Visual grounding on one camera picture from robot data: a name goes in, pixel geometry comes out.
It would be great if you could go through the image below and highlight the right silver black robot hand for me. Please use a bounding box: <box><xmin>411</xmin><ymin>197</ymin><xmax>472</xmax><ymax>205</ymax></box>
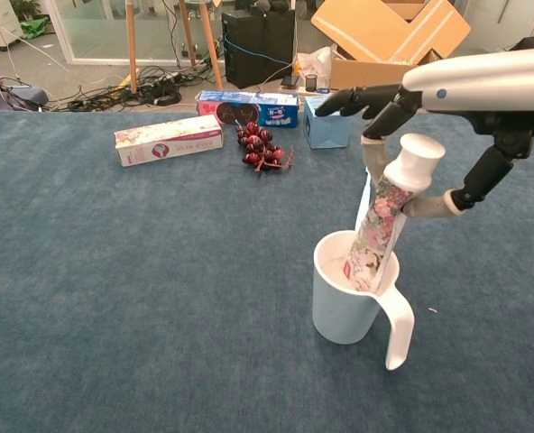
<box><xmin>314</xmin><ymin>44</ymin><xmax>534</xmax><ymax>217</ymax></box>

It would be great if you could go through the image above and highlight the light blue toothbrush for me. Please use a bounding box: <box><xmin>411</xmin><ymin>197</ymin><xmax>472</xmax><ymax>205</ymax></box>
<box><xmin>354</xmin><ymin>166</ymin><xmax>373</xmax><ymax>232</ymax></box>

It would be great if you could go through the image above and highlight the floral toothpaste tube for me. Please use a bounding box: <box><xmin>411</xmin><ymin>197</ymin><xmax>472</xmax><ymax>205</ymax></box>
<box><xmin>341</xmin><ymin>133</ymin><xmax>447</xmax><ymax>297</ymax></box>

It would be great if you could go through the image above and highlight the pale blue cup with handle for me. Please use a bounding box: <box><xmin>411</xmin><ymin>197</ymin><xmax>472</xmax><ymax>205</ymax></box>
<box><xmin>311</xmin><ymin>228</ymin><xmax>416</xmax><ymax>372</ymax></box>

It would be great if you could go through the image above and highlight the floral long box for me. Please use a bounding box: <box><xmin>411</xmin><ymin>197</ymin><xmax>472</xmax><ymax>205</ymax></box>
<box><xmin>114</xmin><ymin>114</ymin><xmax>224</xmax><ymax>168</ymax></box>

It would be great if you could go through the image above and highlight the open brown cardboard box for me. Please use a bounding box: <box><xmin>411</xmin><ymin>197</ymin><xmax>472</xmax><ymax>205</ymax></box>
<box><xmin>329</xmin><ymin>44</ymin><xmax>439</xmax><ymax>91</ymax></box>

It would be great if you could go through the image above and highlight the flattened brown cardboard sheet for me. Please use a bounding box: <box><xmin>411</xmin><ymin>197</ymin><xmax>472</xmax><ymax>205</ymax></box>
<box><xmin>310</xmin><ymin>0</ymin><xmax>473</xmax><ymax>64</ymax></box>

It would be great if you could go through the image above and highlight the small light blue box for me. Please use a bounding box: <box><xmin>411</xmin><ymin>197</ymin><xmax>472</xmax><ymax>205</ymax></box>
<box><xmin>303</xmin><ymin>95</ymin><xmax>353</xmax><ymax>150</ymax></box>

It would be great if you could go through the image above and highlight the white plastic bag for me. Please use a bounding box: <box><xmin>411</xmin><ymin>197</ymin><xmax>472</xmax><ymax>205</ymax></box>
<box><xmin>296</xmin><ymin>44</ymin><xmax>334</xmax><ymax>89</ymax></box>

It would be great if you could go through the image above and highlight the blue pink cookie box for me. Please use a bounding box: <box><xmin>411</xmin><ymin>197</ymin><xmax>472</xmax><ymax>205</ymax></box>
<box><xmin>196</xmin><ymin>89</ymin><xmax>300</xmax><ymax>129</ymax></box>

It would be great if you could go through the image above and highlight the black computer tower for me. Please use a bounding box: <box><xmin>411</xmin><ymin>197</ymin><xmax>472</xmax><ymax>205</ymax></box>
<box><xmin>221</xmin><ymin>8</ymin><xmax>297</xmax><ymax>90</ymax></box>

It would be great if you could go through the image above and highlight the dark red grape bunch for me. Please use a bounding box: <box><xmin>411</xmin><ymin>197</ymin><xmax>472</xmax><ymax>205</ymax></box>
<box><xmin>235</xmin><ymin>121</ymin><xmax>296</xmax><ymax>173</ymax></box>

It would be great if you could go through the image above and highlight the wooden stand leg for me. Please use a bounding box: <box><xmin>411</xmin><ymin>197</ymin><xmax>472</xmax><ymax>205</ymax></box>
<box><xmin>125</xmin><ymin>0</ymin><xmax>140</xmax><ymax>95</ymax></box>
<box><xmin>198</xmin><ymin>0</ymin><xmax>225</xmax><ymax>90</ymax></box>
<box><xmin>179</xmin><ymin>0</ymin><xmax>198</xmax><ymax>67</ymax></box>

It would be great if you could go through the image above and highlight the blue felt table mat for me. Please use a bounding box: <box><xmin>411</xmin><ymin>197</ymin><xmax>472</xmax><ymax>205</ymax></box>
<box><xmin>0</xmin><ymin>110</ymin><xmax>534</xmax><ymax>433</ymax></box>

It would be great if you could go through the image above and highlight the green bag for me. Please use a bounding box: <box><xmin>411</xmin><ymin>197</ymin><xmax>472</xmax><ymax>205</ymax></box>
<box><xmin>19</xmin><ymin>15</ymin><xmax>51</xmax><ymax>41</ymax></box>

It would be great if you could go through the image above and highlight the blue network cable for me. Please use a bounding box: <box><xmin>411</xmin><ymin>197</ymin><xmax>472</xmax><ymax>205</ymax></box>
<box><xmin>224</xmin><ymin>35</ymin><xmax>295</xmax><ymax>69</ymax></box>

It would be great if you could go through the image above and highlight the black cable tangle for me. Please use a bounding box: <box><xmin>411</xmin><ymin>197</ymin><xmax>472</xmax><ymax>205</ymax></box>
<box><xmin>50</xmin><ymin>56</ymin><xmax>223</xmax><ymax>113</ymax></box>

